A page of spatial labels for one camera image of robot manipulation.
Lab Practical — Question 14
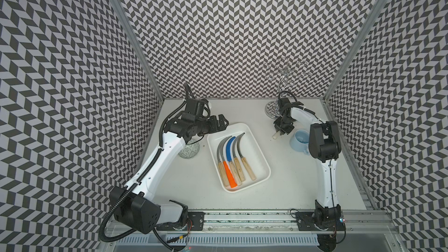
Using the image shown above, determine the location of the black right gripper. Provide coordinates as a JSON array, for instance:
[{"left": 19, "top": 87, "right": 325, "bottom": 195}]
[{"left": 273, "top": 115, "right": 295, "bottom": 134}]

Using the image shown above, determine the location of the light blue mug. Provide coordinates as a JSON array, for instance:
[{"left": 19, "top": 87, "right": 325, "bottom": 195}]
[{"left": 289, "top": 129, "right": 310, "bottom": 155}]

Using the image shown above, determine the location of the wooden handle sickle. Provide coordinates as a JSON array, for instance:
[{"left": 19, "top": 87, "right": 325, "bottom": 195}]
[
  {"left": 236, "top": 133, "right": 256, "bottom": 181},
  {"left": 232, "top": 134, "right": 246, "bottom": 183}
]

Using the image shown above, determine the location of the white plastic storage box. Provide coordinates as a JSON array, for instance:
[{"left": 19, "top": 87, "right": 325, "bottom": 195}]
[{"left": 207, "top": 123, "right": 271, "bottom": 194}]

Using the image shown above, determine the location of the orange collar sickle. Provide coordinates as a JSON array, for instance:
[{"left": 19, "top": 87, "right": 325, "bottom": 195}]
[{"left": 219, "top": 136, "right": 237, "bottom": 189}]

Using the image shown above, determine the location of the blue blade sickle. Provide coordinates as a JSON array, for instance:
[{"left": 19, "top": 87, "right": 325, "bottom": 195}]
[{"left": 226, "top": 136, "right": 242, "bottom": 186}]

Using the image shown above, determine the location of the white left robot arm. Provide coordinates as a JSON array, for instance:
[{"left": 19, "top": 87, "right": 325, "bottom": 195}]
[{"left": 99, "top": 98, "right": 229, "bottom": 243}]

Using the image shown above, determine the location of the clear glass cup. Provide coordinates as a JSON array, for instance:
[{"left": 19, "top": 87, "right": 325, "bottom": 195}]
[{"left": 178, "top": 141, "right": 200, "bottom": 159}]

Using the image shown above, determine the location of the chrome wire stand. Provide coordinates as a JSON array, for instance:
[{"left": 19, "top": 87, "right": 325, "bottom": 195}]
[{"left": 263, "top": 57, "right": 309, "bottom": 119}]

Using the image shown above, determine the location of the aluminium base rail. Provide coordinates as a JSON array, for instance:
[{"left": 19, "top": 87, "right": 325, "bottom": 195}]
[{"left": 115, "top": 210, "right": 398, "bottom": 250}]

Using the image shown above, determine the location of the aluminium corner post right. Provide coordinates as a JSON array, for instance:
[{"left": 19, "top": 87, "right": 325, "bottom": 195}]
[{"left": 323, "top": 0, "right": 388, "bottom": 103}]

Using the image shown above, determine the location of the aluminium corner post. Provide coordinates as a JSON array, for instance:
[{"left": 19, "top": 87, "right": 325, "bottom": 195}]
[
  {"left": 109, "top": 0, "right": 164, "bottom": 102},
  {"left": 323, "top": 0, "right": 388, "bottom": 103}
]

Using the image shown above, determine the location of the aluminium corner post left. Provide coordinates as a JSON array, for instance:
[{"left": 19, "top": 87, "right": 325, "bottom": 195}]
[{"left": 109, "top": 0, "right": 164, "bottom": 102}]

